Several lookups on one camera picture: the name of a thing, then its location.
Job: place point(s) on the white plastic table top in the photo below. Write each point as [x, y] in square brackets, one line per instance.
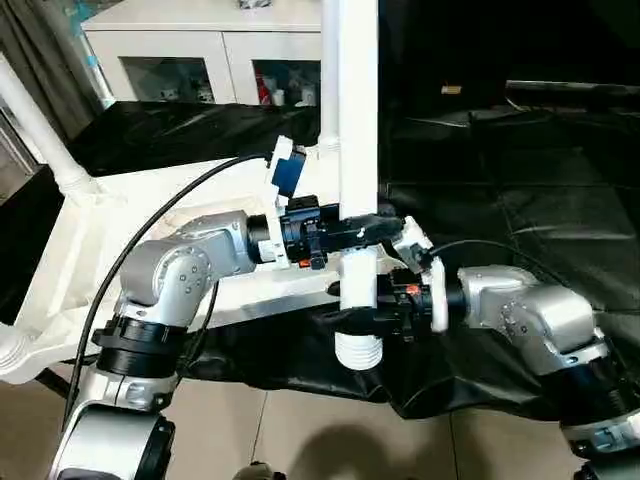
[75, 240]

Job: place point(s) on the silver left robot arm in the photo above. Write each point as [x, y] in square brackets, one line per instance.
[175, 260]

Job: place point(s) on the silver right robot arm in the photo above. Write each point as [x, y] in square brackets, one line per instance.
[540, 310]

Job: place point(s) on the black work surface mat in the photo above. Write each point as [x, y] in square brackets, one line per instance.
[500, 175]

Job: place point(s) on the red item in cabinet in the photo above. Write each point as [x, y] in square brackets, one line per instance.
[262, 87]

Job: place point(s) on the black left robot foot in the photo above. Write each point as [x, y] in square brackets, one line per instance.
[257, 472]

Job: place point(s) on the white figurine in cabinet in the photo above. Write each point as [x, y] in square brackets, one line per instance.
[168, 94]

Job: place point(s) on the white glass door cabinet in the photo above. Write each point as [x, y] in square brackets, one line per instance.
[200, 50]

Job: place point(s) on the grey figurine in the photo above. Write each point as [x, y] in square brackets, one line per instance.
[252, 4]

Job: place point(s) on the white teal patterned roll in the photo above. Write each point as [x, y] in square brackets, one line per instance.
[97, 75]

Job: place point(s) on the grey curtain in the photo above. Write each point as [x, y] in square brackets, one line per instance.
[40, 65]

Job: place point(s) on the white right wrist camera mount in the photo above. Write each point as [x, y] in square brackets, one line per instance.
[435, 290]

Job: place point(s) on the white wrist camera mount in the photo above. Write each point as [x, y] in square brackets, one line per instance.
[280, 200]
[435, 290]

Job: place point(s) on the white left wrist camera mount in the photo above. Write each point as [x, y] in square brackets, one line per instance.
[280, 200]

